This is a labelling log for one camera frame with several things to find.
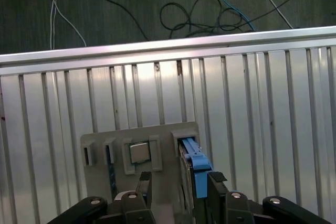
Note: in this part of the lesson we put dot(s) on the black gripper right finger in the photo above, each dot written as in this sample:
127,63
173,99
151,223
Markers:
236,208

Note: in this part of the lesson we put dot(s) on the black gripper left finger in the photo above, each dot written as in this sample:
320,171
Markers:
136,208

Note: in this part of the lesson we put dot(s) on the hard disk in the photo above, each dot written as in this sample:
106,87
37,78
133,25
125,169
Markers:
199,182

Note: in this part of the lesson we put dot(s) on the grey parts rack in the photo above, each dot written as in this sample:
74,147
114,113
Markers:
168,182

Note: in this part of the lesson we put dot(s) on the silver CPU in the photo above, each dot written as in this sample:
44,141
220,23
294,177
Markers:
140,153

